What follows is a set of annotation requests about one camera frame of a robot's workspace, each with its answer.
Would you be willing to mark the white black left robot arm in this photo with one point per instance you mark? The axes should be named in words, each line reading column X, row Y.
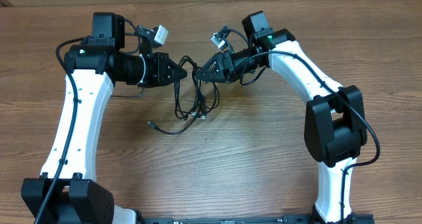
column 66, row 190

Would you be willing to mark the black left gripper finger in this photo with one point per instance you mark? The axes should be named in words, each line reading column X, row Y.
column 174, row 79
column 176, row 71

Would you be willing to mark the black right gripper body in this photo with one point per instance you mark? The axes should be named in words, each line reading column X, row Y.
column 235, row 68

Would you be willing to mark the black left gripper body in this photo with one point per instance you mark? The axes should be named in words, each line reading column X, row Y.
column 154, row 74

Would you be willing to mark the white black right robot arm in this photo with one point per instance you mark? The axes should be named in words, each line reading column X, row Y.
column 334, row 131

